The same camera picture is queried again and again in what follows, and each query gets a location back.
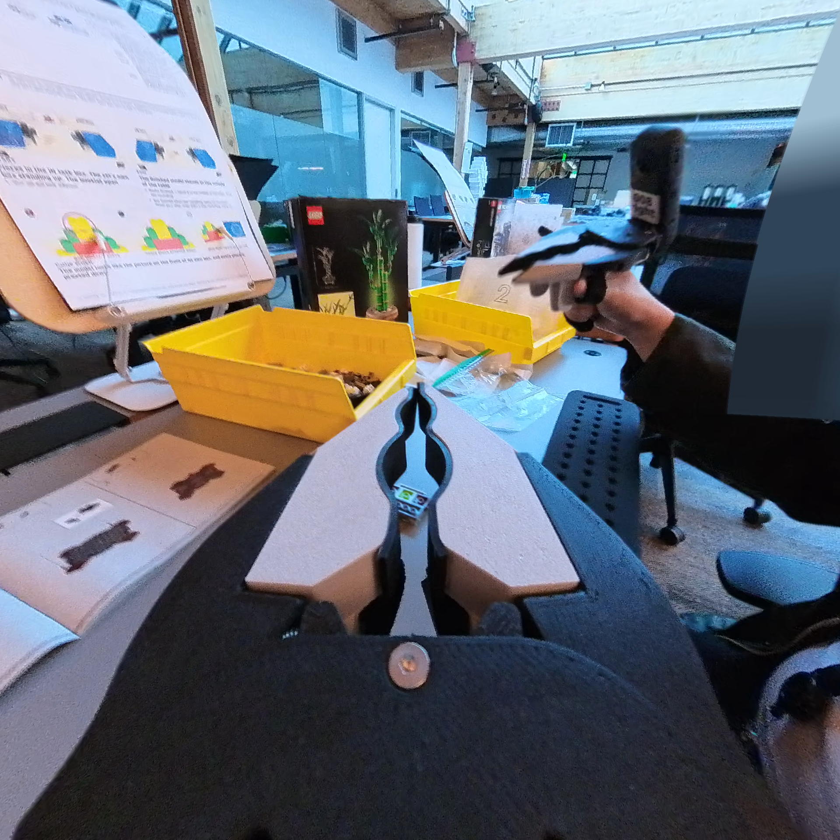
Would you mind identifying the black bamboo print box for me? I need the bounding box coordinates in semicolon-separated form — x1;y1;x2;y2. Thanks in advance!
287;196;410;322

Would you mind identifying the black perforated office chair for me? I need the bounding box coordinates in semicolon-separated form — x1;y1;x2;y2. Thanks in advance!
543;390;686;559

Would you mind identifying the open instruction booklet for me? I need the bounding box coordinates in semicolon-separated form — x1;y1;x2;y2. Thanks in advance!
0;432;277;693

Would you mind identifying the printed instruction sheet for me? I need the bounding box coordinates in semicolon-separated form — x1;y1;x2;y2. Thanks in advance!
0;0;275;312

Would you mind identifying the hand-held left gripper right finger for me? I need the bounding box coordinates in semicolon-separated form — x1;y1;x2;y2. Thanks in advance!
420;384;580;636

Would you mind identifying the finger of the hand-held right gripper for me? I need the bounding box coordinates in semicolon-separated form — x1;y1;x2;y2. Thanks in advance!
497;246;593;287
537;222;632;256

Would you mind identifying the grey desk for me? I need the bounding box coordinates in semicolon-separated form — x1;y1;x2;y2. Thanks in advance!
0;338;634;840

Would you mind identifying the clear plastic bag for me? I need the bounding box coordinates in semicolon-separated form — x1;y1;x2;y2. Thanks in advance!
469;379;567;434

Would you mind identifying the pile of small bricks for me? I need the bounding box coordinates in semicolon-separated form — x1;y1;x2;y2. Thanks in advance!
266;361;383;403

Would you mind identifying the person's right hand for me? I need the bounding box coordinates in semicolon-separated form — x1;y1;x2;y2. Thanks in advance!
574;269;677;362

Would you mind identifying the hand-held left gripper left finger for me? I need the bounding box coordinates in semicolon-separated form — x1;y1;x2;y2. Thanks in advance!
245;384;421;636

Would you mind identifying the yellow plastic bin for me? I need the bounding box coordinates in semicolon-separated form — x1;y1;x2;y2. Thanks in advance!
143;303;419;444
408;281;577;365

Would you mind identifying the numbered paper bag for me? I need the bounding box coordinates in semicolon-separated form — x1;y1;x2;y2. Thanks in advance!
457;257;572;329

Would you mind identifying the person's upper body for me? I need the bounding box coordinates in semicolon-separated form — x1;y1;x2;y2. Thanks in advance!
751;643;840;840

